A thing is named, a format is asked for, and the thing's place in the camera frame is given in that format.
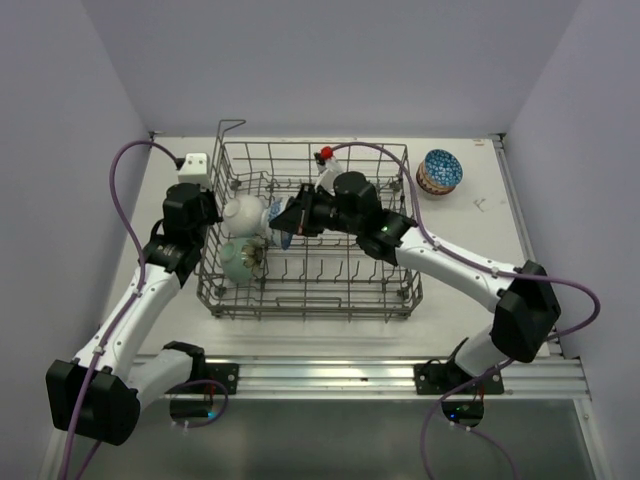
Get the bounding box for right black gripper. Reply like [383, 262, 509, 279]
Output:
[271, 181, 363, 235]

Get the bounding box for blue floral white bowl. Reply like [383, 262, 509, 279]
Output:
[263, 197, 296, 250]

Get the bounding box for white bowl dark stripes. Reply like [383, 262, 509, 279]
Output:
[415, 167, 455, 197]

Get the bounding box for red diamond pattern bowl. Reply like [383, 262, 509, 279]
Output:
[423, 149, 464, 188]

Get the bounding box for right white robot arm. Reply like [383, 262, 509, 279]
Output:
[268, 172, 561, 393]

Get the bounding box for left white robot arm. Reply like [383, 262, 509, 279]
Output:
[45, 183, 222, 445]

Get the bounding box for white ribbed ceramic bowl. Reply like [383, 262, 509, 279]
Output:
[223, 195, 266, 237]

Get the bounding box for brown floral ceramic bowl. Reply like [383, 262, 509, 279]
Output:
[241, 238, 265, 275]

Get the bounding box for pale green ceramic bowl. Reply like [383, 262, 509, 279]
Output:
[219, 238, 252, 284]

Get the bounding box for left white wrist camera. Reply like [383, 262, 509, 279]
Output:
[177, 152, 211, 190]

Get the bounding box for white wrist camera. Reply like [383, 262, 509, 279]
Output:
[177, 152, 211, 190]
[314, 146, 345, 194]

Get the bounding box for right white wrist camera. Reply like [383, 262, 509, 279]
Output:
[314, 146, 345, 194]

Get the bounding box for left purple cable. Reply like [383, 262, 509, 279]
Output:
[57, 141, 182, 480]

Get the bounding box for grey wire dish rack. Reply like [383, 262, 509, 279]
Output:
[197, 119, 423, 321]

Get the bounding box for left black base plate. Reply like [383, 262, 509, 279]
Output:
[184, 362, 240, 395]

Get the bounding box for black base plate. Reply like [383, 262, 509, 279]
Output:
[184, 362, 240, 395]
[413, 340, 505, 396]

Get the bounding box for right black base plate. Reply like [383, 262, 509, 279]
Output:
[413, 340, 505, 396]

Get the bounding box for aluminium mounting rail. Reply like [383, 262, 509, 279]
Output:
[206, 356, 590, 400]

